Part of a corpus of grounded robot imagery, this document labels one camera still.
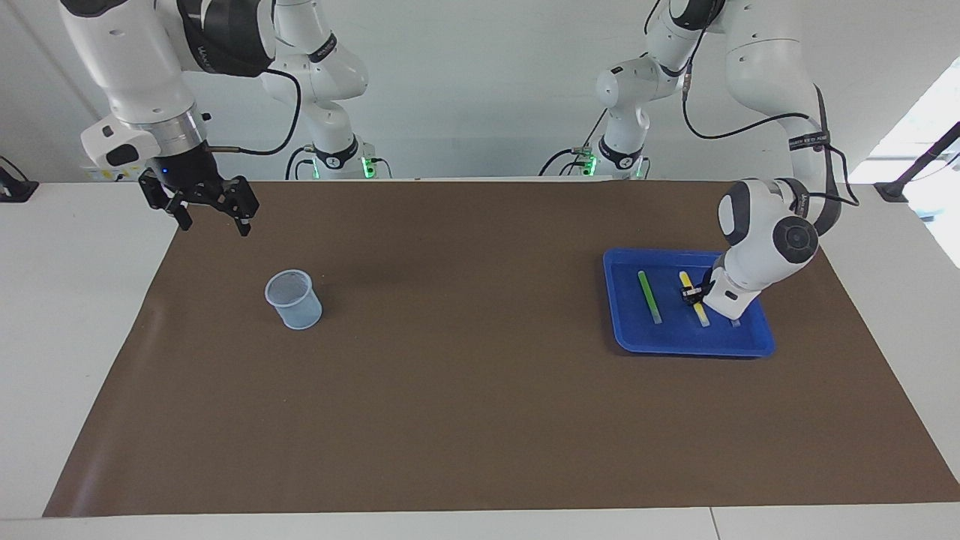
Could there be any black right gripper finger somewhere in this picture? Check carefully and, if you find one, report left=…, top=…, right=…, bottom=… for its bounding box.
left=217, top=176, right=260, bottom=237
left=147, top=191, right=192, bottom=231

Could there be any yellow pen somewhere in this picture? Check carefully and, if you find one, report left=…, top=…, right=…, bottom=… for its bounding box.
left=679, top=271, right=711, bottom=329

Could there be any green pen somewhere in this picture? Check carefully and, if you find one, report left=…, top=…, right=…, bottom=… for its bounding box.
left=637, top=270, right=664, bottom=326

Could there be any blue plastic tray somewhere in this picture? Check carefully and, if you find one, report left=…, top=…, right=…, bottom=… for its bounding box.
left=603, top=248, right=776, bottom=358

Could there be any translucent plastic cup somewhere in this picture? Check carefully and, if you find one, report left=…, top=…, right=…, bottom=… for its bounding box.
left=264, top=269, right=323, bottom=331

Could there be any black clamp with pole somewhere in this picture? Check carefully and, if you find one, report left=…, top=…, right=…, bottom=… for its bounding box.
left=874, top=120, right=960, bottom=203

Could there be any brown table mat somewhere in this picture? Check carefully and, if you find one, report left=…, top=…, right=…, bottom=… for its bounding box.
left=43, top=178, right=960, bottom=518

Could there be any black right arm base cable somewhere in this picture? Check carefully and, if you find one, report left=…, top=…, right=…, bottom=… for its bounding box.
left=285, top=145, right=316, bottom=181

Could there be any black arm base cable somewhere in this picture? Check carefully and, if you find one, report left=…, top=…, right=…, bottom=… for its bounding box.
left=285, top=145, right=316, bottom=181
left=538, top=109, right=608, bottom=177

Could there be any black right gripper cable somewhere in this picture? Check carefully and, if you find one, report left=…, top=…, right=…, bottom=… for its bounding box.
left=206, top=67, right=302, bottom=157

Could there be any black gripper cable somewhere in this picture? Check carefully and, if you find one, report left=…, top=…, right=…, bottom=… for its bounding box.
left=206, top=67, right=302, bottom=157
left=681, top=22, right=860, bottom=207

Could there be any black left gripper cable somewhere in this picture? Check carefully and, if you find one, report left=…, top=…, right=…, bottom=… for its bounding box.
left=681, top=22, right=860, bottom=207

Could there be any black left arm base cable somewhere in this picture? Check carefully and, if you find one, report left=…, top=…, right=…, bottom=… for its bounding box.
left=538, top=109, right=608, bottom=177

